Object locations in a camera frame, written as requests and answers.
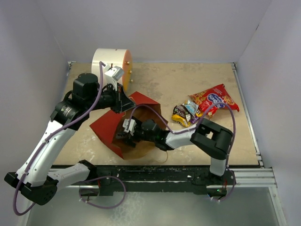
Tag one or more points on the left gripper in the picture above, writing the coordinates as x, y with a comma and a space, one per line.
122, 102

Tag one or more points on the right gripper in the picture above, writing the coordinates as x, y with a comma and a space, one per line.
130, 141

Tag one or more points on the red paper bag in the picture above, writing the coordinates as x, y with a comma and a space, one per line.
109, 124

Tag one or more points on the yellow snack bar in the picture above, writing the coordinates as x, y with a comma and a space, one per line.
179, 118

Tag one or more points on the silver blue snack wrapper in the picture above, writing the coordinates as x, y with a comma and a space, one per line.
191, 107

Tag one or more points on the yellow brown candy pack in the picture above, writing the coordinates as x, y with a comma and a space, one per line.
199, 113

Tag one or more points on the red candy bag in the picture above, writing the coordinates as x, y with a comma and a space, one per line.
218, 93

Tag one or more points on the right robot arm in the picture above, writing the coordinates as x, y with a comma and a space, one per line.
212, 138

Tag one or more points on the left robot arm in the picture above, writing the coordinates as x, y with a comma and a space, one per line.
34, 180

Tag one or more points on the white cylinder drum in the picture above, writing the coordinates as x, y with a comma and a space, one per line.
113, 57

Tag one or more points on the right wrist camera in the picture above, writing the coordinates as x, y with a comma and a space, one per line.
129, 126

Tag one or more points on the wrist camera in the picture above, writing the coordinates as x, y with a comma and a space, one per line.
114, 77
129, 126

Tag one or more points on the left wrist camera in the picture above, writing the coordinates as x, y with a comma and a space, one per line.
114, 77

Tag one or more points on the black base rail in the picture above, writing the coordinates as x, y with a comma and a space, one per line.
195, 179

